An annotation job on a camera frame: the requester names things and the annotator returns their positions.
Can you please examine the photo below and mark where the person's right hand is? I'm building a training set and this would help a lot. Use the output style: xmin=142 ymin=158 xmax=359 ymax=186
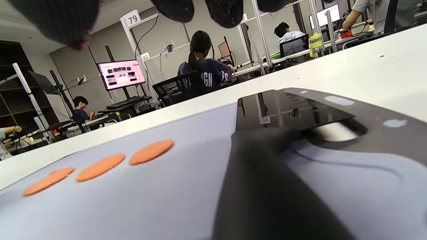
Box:
xmin=7 ymin=0 xmax=334 ymax=50

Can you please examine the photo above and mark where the orange plasticine disc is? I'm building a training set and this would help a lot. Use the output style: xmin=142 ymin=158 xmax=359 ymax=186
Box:
xmin=23 ymin=167 xmax=76 ymax=197
xmin=76 ymin=153 xmax=125 ymax=182
xmin=129 ymin=139 xmax=174 ymax=166

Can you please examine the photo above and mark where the blue grey cutting board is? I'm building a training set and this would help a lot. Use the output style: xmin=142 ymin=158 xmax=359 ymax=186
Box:
xmin=0 ymin=87 xmax=427 ymax=240

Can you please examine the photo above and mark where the black kitchen knife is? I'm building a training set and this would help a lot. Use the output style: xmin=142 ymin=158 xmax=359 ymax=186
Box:
xmin=213 ymin=88 xmax=355 ymax=240

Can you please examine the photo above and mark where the black panel on stand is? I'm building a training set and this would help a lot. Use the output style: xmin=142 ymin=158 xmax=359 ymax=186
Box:
xmin=28 ymin=70 xmax=72 ymax=114

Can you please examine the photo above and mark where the pink screen monitor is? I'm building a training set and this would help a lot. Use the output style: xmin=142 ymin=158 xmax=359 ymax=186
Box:
xmin=97 ymin=59 xmax=147 ymax=91

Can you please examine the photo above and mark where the dark bookshelf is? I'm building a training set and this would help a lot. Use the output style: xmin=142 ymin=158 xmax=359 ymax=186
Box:
xmin=0 ymin=40 xmax=60 ymax=134

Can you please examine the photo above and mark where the black keyboard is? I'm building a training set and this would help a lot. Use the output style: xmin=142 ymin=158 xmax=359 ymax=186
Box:
xmin=106 ymin=96 xmax=153 ymax=110

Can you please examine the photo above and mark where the black office chair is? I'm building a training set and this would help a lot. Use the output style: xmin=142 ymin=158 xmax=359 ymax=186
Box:
xmin=152 ymin=71 xmax=214 ymax=108
xmin=280 ymin=34 xmax=310 ymax=65

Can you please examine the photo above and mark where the small pink screen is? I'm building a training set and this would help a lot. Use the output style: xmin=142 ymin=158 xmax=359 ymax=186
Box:
xmin=218 ymin=37 xmax=234 ymax=65

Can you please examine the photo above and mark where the yellow green bottle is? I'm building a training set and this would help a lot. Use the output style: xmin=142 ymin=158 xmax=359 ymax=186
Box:
xmin=308 ymin=32 xmax=324 ymax=59

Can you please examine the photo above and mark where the white screen monitor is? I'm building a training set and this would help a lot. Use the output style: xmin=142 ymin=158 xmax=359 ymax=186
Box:
xmin=309 ymin=4 xmax=341 ymax=30

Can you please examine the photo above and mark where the white frame with number sign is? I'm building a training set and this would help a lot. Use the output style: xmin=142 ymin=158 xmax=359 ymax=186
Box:
xmin=120 ymin=9 xmax=200 ymax=104

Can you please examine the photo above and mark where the white metal post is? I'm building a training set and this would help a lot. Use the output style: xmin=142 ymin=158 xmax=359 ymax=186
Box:
xmin=13 ymin=63 xmax=54 ymax=140

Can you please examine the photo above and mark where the white metal frame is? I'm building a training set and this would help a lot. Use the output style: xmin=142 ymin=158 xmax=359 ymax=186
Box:
xmin=237 ymin=0 xmax=321 ymax=72

